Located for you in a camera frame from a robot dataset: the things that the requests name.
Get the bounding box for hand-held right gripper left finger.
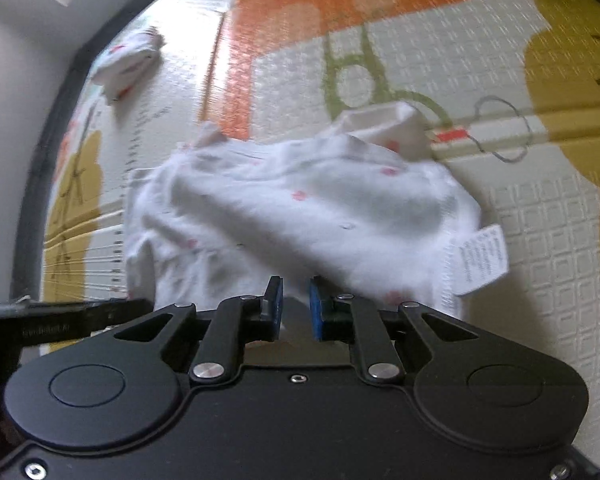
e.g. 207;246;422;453
112;275;284;387

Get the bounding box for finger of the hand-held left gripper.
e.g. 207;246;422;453
0;298;153;351

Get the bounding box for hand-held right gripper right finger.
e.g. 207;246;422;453
307;276;486;387

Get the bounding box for white pink-dotted pants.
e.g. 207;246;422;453
122;101;511;346

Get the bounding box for colourful printed play mat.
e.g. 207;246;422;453
17;0;600;480

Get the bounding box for folded white printed garment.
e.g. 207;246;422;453
90;27;166;106

